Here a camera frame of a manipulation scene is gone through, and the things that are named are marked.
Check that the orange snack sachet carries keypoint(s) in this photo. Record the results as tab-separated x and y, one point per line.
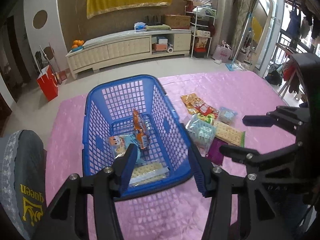
192	102

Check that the grey queen cushion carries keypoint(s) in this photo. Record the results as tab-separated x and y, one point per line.
23	197

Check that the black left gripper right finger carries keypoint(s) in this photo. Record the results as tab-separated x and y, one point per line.
262	219

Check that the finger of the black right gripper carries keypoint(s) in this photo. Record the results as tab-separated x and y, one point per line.
287	118
280	164

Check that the cream TV cabinet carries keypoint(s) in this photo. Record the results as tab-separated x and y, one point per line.
128	46

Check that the clear-wrapped cracker pack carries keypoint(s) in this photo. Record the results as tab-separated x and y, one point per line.
148	172

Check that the pink quilted table cover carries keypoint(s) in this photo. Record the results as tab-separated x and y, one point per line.
181	211

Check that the white metal shelf rack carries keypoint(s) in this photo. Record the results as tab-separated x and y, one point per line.
202	25

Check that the light blue biscuit pack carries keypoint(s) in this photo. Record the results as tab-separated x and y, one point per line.
201	132

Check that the yellow-green snack sachet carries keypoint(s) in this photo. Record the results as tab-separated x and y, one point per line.
210	118

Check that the pink gift bag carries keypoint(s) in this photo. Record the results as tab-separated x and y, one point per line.
222	52

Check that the small round biscuit pack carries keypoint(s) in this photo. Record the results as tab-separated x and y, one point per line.
227	116

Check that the brown cardboard box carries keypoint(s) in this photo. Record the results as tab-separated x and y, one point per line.
177	21

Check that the pile of oranges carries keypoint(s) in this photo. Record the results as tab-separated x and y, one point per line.
77	43

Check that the cartoon light blue snack bag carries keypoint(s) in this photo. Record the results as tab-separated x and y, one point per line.
120	143

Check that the purple snack packet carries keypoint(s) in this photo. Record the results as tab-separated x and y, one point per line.
214	154

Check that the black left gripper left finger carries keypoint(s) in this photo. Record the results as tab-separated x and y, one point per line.
66	215

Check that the blue tissue pack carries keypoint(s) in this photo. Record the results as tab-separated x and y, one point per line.
139	26

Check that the orange wafer snack packet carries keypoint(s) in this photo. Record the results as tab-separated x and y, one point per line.
140	130

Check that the green folded towel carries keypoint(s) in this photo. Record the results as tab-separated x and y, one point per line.
157	27

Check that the red paper bag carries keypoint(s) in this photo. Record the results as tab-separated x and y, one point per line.
48	83

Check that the blue plastic basket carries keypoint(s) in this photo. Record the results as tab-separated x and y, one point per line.
109	112

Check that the green-edged cracker pack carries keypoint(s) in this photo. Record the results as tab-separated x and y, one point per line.
229	134

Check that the standing air conditioner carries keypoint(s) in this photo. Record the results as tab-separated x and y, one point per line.
223	22

